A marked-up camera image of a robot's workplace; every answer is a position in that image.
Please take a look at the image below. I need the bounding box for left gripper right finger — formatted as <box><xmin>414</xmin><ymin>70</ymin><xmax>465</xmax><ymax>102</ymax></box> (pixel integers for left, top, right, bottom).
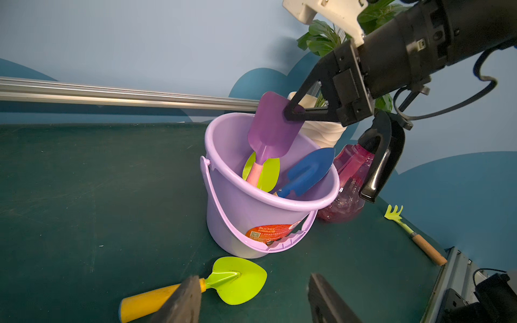
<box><xmin>308</xmin><ymin>273</ymin><xmax>362</xmax><ymax>323</ymax></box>

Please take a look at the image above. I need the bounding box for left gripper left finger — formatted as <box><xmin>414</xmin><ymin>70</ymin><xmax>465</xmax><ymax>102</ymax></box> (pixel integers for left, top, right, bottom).
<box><xmin>151</xmin><ymin>276</ymin><xmax>202</xmax><ymax>323</ymax></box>

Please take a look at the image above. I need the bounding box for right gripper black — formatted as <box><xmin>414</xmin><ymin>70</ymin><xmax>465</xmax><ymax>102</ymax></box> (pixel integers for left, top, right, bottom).
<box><xmin>284</xmin><ymin>1</ymin><xmax>448</xmax><ymax>126</ymax></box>

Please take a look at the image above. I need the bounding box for purple shovel pink handle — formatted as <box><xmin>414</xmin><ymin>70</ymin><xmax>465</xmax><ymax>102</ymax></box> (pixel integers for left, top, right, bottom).
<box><xmin>246</xmin><ymin>92</ymin><xmax>303</xmax><ymax>187</ymax></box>

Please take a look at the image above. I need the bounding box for green trowel yellow handle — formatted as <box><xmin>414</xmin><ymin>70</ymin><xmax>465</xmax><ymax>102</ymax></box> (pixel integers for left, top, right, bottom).
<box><xmin>118</xmin><ymin>257</ymin><xmax>267</xmax><ymax>322</ymax></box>

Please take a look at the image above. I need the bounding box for blue shovel wooden handle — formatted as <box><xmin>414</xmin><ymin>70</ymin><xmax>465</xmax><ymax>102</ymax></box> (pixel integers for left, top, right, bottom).
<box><xmin>274</xmin><ymin>148</ymin><xmax>335</xmax><ymax>198</ymax></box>

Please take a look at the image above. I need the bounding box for green round shovel yellow handle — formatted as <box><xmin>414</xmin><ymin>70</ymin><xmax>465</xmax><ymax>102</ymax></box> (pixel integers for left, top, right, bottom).
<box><xmin>242</xmin><ymin>152</ymin><xmax>281</xmax><ymax>192</ymax></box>

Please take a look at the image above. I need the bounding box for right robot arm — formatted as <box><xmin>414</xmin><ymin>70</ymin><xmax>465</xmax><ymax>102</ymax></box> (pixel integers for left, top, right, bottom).
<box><xmin>283</xmin><ymin>1</ymin><xmax>516</xmax><ymax>129</ymax></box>

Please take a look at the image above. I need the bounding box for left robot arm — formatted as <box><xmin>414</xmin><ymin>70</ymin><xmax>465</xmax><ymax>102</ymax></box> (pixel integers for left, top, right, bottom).
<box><xmin>151</xmin><ymin>273</ymin><xmax>516</xmax><ymax>322</ymax></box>

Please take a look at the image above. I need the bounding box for white ribbed plant pot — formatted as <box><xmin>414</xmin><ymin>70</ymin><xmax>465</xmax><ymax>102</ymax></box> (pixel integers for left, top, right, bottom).
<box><xmin>288</xmin><ymin>92</ymin><xmax>347</xmax><ymax>148</ymax></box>

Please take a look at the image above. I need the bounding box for green artificial plant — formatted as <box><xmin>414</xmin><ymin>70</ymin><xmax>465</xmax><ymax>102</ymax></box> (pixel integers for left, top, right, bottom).
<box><xmin>297</xmin><ymin>0</ymin><xmax>409</xmax><ymax>108</ymax></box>

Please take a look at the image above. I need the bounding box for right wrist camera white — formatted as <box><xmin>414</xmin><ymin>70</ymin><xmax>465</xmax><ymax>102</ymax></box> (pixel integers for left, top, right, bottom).
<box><xmin>282</xmin><ymin>0</ymin><xmax>368</xmax><ymax>47</ymax></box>

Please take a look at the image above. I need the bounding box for green rake wooden handle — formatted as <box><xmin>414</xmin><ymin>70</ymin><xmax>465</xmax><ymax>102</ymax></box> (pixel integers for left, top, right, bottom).
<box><xmin>384</xmin><ymin>205</ymin><xmax>447</xmax><ymax>266</ymax></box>

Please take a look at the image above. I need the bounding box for aluminium rail frame front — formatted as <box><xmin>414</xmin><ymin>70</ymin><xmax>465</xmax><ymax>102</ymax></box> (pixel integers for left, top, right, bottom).
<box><xmin>420</xmin><ymin>246</ymin><xmax>473</xmax><ymax>322</ymax></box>

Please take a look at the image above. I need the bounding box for aluminium back rail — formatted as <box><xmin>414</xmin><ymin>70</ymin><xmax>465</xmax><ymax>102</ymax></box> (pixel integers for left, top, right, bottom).
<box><xmin>1</xmin><ymin>77</ymin><xmax>259</xmax><ymax>112</ymax></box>

